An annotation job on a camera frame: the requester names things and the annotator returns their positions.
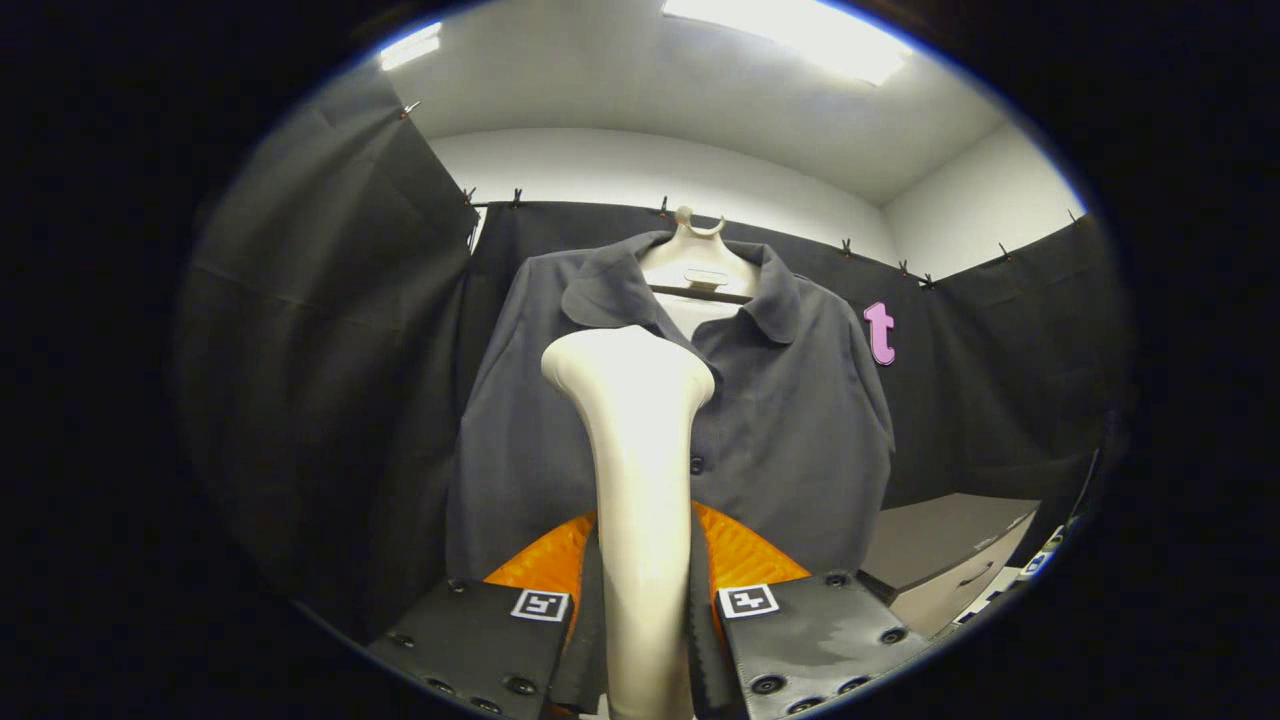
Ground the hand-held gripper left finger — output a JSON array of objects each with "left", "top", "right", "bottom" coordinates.
[{"left": 365, "top": 510, "right": 606, "bottom": 720}]

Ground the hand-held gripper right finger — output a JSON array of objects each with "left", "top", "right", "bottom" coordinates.
[{"left": 690, "top": 503, "right": 936, "bottom": 720}]

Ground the dark grey button shirt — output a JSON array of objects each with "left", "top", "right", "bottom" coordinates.
[{"left": 445, "top": 230, "right": 896, "bottom": 591}]

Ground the grey cabinet with dark top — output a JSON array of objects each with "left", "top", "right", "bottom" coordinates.
[{"left": 858, "top": 493, "right": 1041, "bottom": 641}]

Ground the black backdrop cloth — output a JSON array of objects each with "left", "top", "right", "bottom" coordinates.
[{"left": 175, "top": 60, "right": 1131, "bottom": 641}]

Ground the row of black cloth clips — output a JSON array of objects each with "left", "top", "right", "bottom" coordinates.
[{"left": 400, "top": 100, "right": 1081, "bottom": 291}]

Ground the large ceiling light panel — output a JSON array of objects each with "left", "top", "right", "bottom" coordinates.
[{"left": 660, "top": 0, "right": 913, "bottom": 88}]

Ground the small ceiling light panel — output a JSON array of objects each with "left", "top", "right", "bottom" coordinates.
[{"left": 378, "top": 22, "right": 443, "bottom": 71}]

